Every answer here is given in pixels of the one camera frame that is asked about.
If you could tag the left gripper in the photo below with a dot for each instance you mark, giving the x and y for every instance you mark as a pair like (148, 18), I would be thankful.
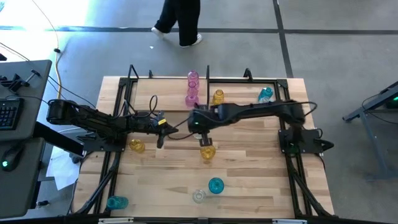
(147, 127)

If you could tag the yellow ribbed glass vase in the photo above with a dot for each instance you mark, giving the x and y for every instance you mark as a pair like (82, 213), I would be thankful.
(136, 145)

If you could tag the yellow diamond-textured glass vase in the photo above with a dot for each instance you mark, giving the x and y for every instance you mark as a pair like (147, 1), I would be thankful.
(207, 153)

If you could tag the black desk clamp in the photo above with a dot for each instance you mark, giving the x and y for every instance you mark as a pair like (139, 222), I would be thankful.
(15, 82)

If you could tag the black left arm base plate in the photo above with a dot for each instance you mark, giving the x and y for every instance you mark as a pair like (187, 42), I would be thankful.
(99, 144)

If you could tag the black keyboard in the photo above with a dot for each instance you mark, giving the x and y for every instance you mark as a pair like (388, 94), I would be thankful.
(9, 113)

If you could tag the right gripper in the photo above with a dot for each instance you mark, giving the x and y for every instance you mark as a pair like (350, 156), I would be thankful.
(203, 119)

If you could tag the clear wide-ribbed glass vase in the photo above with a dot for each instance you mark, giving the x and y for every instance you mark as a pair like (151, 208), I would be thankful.
(199, 196)

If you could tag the black aluminium rig frame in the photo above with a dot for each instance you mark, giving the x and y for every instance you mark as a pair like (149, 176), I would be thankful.
(242, 81)

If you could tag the blue diamond-textured glass vase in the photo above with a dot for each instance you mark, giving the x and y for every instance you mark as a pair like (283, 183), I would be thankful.
(117, 202)

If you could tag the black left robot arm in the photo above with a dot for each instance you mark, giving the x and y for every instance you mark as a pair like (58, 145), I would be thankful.
(93, 119)

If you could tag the pink tapered glass vase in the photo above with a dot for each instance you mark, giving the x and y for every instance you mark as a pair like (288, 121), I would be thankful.
(192, 88)

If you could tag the black computer mouse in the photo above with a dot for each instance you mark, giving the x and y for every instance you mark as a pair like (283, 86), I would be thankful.
(11, 158)

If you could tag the pink ribbed glass vase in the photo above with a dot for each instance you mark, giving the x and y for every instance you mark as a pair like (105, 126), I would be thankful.
(191, 100)
(193, 76)

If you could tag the person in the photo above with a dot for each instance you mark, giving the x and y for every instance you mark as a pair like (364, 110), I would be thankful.
(186, 21)

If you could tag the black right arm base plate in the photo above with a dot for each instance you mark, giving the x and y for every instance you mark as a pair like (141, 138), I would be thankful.
(308, 140)

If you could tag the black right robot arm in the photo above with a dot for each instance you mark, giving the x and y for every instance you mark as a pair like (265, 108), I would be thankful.
(255, 110)

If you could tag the white paper sheet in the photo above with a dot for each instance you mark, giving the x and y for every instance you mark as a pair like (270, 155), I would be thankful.
(62, 171)

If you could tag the grey metal table stand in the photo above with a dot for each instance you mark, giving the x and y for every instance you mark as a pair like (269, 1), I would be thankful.
(360, 117)

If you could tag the grey side desk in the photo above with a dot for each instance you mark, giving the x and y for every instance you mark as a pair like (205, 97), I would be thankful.
(31, 93)

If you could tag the blue medallion embossed glass vase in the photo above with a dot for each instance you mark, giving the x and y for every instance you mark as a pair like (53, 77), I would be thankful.
(216, 185)

